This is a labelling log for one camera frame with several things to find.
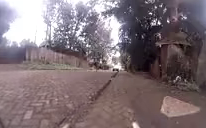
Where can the vehicle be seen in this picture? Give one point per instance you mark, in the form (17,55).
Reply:
(115,69)

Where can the drain gutter strip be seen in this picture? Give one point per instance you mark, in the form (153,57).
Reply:
(99,91)

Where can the row of trees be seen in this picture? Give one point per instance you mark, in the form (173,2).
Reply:
(86,33)

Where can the reddish brown side path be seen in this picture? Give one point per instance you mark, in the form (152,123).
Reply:
(131,100)

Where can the large dark trees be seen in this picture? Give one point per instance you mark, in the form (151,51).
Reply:
(137,33)

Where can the pale wooden plank fence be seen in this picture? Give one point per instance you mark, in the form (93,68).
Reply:
(54,57)

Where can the grass verge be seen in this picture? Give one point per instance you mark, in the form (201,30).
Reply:
(51,66)

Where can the roofed gate pillar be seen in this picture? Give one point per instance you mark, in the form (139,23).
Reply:
(171,56)

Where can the red brick road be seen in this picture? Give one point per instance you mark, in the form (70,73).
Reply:
(41,93)

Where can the robot's own part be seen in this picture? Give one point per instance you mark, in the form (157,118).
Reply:
(135,125)
(65,126)

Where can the low plants with litter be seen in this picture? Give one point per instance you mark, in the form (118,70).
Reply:
(184,84)

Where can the pale flat slab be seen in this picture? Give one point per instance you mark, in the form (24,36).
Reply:
(177,107)

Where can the dark fence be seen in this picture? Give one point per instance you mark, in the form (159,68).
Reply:
(9,56)

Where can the dark tree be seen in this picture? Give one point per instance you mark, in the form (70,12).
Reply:
(1,20)

